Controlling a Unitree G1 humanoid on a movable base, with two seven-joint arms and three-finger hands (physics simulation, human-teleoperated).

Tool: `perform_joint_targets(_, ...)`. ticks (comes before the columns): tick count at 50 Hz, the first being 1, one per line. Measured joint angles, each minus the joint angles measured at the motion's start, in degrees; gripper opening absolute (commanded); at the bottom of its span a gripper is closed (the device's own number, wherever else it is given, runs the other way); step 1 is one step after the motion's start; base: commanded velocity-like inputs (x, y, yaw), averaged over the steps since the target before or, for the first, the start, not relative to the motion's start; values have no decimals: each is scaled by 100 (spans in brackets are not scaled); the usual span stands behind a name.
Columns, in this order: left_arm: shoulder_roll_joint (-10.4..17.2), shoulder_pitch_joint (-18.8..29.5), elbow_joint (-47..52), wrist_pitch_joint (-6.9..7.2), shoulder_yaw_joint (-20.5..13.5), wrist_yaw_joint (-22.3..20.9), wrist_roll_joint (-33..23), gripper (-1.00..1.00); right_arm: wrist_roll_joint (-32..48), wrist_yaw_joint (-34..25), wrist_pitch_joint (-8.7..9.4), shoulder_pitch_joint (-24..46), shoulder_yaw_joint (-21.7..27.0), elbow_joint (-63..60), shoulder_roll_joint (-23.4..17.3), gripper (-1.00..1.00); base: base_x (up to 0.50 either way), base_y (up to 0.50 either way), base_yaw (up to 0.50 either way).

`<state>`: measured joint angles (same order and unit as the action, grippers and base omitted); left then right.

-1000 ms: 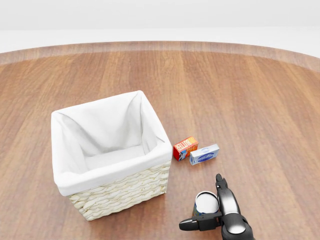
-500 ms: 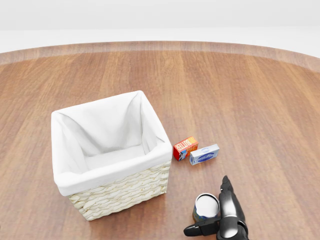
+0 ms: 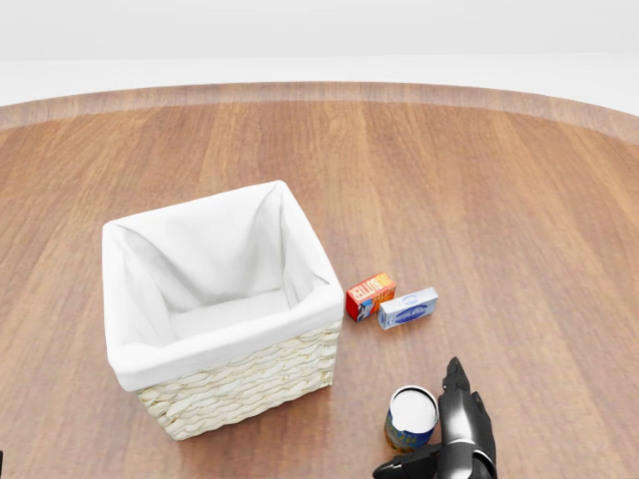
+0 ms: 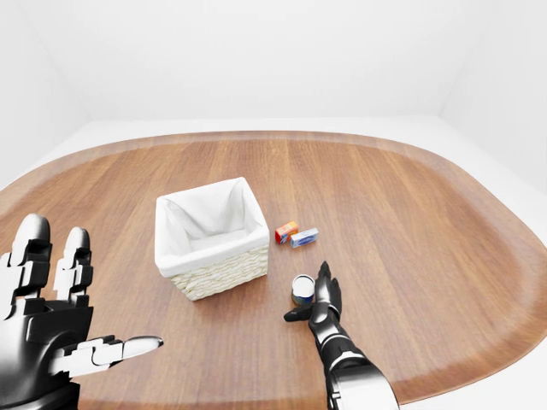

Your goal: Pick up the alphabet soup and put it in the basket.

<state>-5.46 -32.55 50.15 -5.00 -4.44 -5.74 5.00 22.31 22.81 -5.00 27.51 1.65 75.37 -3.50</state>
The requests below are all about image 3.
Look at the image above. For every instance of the red butter box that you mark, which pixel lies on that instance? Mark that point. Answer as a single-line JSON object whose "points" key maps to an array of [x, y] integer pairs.
{"points": [[370, 297]]}

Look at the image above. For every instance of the pale blue cream cheese box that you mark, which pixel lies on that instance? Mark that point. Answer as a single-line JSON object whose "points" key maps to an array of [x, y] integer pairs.
{"points": [[407, 308]]}

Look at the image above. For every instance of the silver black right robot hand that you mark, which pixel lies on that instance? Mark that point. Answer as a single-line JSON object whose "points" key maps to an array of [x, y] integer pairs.
{"points": [[461, 429]]}

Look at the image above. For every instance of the alphabet soup tin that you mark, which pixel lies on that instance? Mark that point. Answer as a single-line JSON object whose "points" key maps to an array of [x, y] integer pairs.
{"points": [[412, 416]]}

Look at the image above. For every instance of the white lined wicker basket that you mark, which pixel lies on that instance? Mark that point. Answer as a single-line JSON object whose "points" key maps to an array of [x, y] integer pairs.
{"points": [[219, 319]]}

